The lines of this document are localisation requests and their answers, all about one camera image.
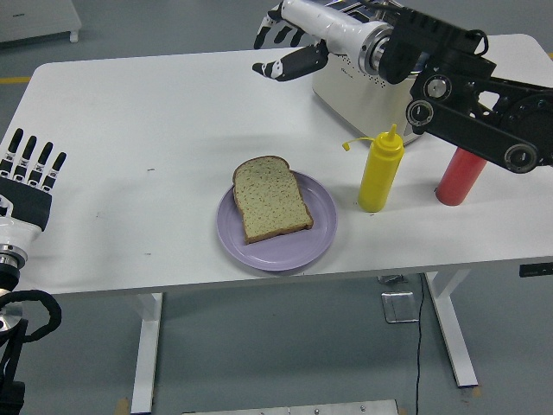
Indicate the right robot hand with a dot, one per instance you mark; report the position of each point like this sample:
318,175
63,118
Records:
328,23

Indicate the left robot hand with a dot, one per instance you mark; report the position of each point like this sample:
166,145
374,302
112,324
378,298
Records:
26,207

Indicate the cream and chrome toaster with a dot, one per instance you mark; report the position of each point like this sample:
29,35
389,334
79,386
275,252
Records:
358,99

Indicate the bread slice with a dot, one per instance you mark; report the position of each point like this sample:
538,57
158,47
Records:
272,199

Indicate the purple plate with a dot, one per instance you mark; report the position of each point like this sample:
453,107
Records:
294,248

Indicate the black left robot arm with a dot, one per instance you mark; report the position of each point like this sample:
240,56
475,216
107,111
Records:
54,311

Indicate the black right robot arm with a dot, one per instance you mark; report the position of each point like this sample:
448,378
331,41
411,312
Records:
466,125

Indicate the yellow squeeze bottle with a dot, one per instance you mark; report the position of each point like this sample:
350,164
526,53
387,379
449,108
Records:
380,177

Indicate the white table leg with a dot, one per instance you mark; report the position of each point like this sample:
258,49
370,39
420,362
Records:
147,354
453,328

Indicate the white cabinet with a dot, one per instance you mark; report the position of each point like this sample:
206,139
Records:
39,17

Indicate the red squeeze bottle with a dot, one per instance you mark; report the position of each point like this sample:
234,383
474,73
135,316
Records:
458,181

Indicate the silver floor socket box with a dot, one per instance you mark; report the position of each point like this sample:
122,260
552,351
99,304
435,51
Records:
401,307

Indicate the black table control panel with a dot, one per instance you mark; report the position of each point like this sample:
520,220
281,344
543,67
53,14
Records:
535,270

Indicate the grey bracket under table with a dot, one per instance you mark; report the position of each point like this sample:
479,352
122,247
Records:
392,279

